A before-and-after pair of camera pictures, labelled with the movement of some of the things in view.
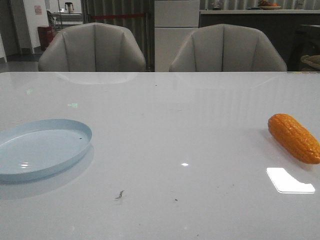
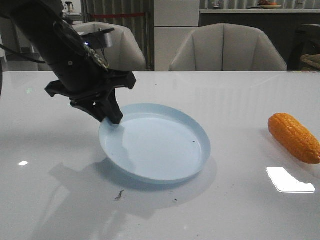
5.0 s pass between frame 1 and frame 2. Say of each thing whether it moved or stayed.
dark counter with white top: stayed
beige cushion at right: stayed
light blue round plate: moved
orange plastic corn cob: stayed
